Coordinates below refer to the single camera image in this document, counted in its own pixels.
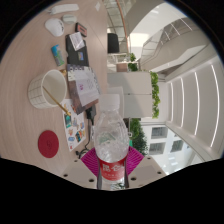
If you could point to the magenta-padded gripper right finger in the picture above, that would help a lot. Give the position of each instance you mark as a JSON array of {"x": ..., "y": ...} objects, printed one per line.
[{"x": 143, "y": 170}]

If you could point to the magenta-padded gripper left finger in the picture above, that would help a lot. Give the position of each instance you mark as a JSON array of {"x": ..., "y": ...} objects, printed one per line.
[{"x": 80, "y": 171}]

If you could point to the clear red-labelled water bottle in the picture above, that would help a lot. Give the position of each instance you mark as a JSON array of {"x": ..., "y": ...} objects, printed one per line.
[{"x": 111, "y": 140}]

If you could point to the green hedge row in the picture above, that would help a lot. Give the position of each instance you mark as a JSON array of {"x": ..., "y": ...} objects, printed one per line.
[{"x": 138, "y": 138}]

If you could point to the colourful sticker sheet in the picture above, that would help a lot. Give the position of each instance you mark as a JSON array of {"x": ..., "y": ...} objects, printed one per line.
[{"x": 75, "y": 131}]

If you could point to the flat round red coaster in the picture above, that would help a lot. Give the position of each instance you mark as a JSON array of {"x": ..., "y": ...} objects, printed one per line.
[{"x": 48, "y": 144}]

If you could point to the gold spoon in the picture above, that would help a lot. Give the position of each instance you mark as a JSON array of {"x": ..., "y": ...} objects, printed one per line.
[{"x": 55, "y": 99}]

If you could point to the open booklet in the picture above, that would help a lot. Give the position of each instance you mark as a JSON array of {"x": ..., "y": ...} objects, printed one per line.
[{"x": 85, "y": 88}]

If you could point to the white chair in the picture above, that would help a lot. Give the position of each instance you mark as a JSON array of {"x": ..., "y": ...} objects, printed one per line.
[{"x": 115, "y": 90}]

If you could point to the white grid-pattern mug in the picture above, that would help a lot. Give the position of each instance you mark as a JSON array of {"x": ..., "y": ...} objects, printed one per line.
[{"x": 40, "y": 91}]

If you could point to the wooden planter with plants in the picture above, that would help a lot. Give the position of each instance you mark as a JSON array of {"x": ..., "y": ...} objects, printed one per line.
[{"x": 132, "y": 63}]

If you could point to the black notebook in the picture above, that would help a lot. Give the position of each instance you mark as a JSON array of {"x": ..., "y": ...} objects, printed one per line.
[{"x": 75, "y": 57}]

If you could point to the small teal pack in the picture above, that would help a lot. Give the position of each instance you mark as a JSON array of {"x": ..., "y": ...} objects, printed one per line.
[{"x": 58, "y": 55}]

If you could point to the black chair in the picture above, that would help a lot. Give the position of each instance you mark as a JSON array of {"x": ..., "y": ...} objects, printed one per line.
[{"x": 113, "y": 43}]

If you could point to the white card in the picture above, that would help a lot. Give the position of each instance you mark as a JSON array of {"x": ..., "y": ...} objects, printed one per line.
[{"x": 76, "y": 41}]

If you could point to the small red-black box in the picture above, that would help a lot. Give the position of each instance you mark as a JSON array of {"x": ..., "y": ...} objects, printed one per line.
[{"x": 81, "y": 29}]

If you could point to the white computer mouse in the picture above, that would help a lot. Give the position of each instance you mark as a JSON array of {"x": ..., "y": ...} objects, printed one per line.
[{"x": 54, "y": 26}]

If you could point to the small white oval case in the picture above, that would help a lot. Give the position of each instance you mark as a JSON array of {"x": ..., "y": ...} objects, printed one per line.
[{"x": 69, "y": 18}]

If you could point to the white paper slip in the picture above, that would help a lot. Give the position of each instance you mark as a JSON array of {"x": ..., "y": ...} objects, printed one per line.
[{"x": 97, "y": 6}]

